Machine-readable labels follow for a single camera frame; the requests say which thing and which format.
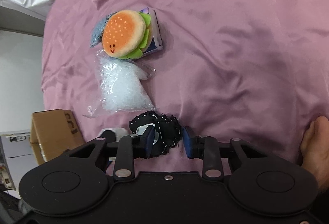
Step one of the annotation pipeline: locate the black frilly fabric piece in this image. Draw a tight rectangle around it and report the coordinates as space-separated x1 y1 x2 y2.
129 110 182 158

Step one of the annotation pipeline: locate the clear bag white filling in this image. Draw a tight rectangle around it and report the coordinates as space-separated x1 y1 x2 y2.
83 50 156 118

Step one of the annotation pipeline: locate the hamburger plush toy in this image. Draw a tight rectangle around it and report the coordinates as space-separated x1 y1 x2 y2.
102 9 152 60

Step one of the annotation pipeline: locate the blue knitted cloth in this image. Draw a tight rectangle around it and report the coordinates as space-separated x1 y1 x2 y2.
89 12 115 48

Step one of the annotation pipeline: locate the cardboard box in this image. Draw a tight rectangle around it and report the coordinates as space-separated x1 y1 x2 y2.
29 109 85 165

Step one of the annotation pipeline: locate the pink bed sheet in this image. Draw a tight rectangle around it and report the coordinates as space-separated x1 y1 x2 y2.
42 0 328 162

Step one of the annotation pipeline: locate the person's bare foot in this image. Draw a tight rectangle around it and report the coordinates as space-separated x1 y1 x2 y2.
301 116 329 192

